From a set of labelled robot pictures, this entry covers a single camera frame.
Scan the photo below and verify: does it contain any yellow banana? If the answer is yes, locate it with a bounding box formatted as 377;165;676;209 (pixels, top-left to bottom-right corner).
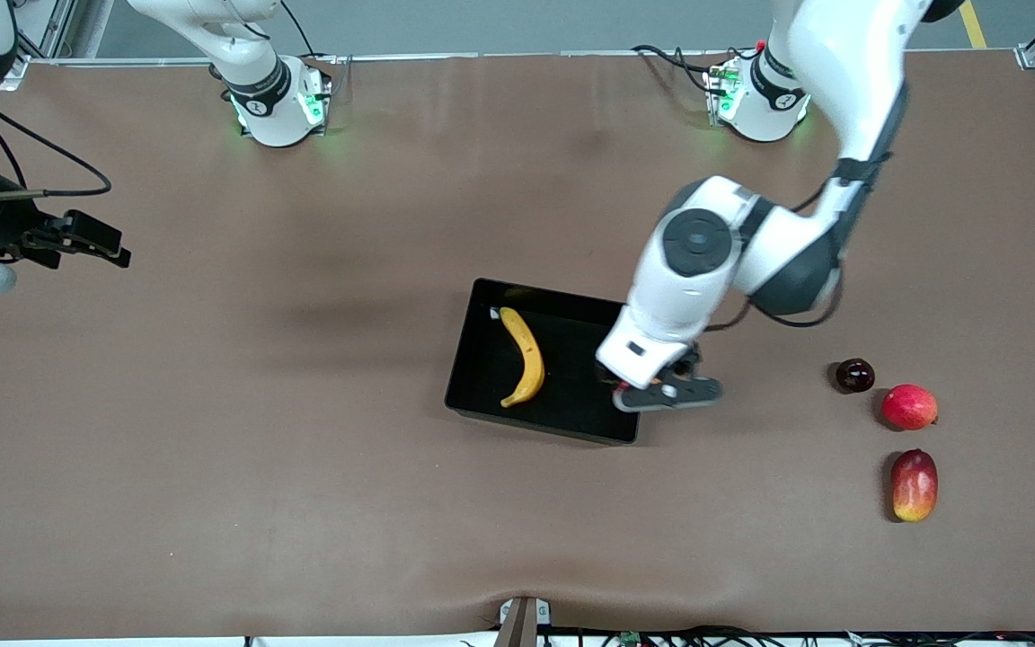
499;306;546;409

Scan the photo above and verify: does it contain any black plastic box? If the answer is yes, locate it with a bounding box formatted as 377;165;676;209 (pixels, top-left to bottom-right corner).
444;277;653;446

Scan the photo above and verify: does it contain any dark purple plum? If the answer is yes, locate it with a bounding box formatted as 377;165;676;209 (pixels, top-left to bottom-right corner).
835;358;876;394

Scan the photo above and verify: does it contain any round red peach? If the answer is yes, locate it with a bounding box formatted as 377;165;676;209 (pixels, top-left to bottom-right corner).
881;384;940;431

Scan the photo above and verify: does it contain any red yellow mango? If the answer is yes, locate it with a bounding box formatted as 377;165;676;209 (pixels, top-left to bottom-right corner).
890;448;940;523

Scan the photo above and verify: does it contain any table cover mat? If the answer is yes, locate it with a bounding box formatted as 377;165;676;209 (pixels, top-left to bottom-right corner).
0;49;1035;637

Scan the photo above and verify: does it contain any black cable with brass plug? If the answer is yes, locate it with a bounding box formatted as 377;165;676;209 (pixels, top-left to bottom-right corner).
0;85;112;199

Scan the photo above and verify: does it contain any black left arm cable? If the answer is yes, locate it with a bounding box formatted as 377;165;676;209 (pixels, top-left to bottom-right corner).
704;81;909;330

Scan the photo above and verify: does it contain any black base cable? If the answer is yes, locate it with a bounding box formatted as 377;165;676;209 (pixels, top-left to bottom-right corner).
277;0;321;59
632;43;721;95

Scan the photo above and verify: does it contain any grey metal camera bracket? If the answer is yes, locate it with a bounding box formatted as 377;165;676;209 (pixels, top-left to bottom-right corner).
494;596;553;647

